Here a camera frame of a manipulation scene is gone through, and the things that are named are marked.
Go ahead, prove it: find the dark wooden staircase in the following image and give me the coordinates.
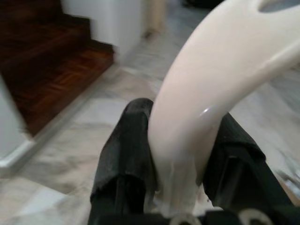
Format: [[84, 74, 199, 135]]
[[0, 0, 115, 138]]

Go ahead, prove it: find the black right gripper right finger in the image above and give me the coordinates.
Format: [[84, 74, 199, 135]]
[[201, 112, 300, 225]]

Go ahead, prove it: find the cream long-handled dustpan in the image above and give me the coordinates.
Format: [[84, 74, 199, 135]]
[[145, 0, 300, 218]]

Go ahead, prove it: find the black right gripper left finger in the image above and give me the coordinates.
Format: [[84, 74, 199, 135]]
[[90, 97, 165, 225]]

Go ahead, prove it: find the beige wooden door frame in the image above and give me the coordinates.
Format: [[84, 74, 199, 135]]
[[145, 0, 165, 36]]

